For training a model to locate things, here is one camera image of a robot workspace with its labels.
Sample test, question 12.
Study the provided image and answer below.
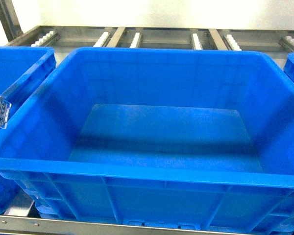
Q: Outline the blue crate at left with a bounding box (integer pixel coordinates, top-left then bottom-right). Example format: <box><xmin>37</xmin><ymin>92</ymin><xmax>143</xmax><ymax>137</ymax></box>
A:
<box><xmin>0</xmin><ymin>46</ymin><xmax>57</xmax><ymax>215</ymax></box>

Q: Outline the large blue plastic crate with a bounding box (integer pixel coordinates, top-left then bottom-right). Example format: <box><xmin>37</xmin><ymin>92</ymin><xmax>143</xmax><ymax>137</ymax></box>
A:
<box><xmin>0</xmin><ymin>47</ymin><xmax>294</xmax><ymax>235</ymax></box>

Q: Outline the stainless steel shelf rack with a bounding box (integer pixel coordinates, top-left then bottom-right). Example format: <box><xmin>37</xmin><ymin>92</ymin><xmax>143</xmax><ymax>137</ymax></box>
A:
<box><xmin>0</xmin><ymin>0</ymin><xmax>294</xmax><ymax>235</ymax></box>

